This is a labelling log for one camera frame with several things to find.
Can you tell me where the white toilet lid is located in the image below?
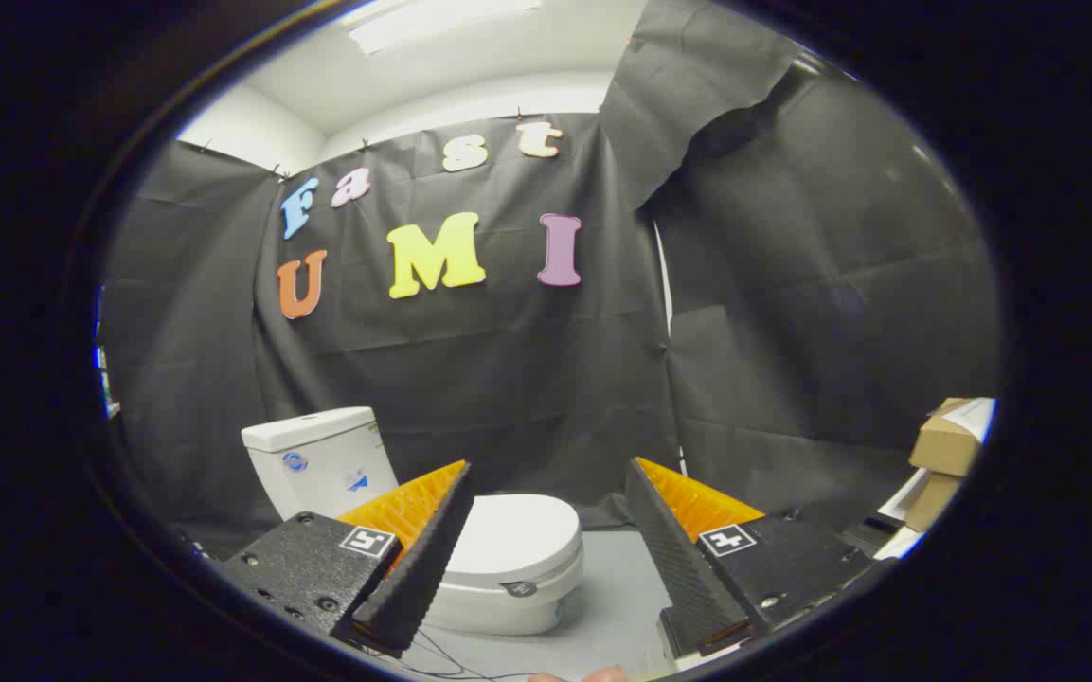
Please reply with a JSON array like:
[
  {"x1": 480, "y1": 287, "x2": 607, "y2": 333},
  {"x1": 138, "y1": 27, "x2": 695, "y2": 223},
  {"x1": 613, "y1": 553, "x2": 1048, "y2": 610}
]
[{"x1": 454, "y1": 493, "x2": 584, "y2": 582}]

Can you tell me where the thin black cable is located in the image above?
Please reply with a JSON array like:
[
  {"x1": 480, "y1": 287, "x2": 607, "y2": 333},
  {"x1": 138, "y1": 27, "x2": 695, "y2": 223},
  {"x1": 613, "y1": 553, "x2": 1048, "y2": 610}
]
[{"x1": 356, "y1": 627, "x2": 546, "y2": 681}]

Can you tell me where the white toilet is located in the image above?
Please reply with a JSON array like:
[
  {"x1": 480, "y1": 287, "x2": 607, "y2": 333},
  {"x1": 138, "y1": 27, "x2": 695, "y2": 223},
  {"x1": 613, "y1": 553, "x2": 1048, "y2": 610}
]
[{"x1": 242, "y1": 407, "x2": 586, "y2": 636}]

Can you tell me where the ceiling light panel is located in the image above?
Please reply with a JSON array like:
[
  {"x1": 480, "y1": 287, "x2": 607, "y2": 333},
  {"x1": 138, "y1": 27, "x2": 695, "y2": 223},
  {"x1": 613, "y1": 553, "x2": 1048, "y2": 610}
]
[{"x1": 347, "y1": 0, "x2": 543, "y2": 55}]

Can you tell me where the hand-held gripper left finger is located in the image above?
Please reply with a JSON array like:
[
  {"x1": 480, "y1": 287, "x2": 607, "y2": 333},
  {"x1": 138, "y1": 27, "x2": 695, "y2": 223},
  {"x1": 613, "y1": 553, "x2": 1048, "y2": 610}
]
[{"x1": 222, "y1": 460, "x2": 474, "y2": 659}]

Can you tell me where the white flat panel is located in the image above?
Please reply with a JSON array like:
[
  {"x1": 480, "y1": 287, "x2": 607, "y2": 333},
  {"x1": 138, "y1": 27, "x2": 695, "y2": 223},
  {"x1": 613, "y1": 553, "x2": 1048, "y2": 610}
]
[{"x1": 875, "y1": 469, "x2": 931, "y2": 560}]

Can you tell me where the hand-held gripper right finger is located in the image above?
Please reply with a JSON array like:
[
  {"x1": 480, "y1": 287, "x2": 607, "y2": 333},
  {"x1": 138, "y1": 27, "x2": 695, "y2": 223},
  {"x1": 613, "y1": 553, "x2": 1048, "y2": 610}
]
[{"x1": 625, "y1": 457, "x2": 887, "y2": 659}]

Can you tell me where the brown cardboard box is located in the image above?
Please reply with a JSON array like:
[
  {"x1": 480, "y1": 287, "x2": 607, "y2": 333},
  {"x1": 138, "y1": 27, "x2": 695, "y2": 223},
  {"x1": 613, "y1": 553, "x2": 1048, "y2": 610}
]
[
  {"x1": 905, "y1": 473, "x2": 963, "y2": 532},
  {"x1": 909, "y1": 398, "x2": 996, "y2": 476}
]

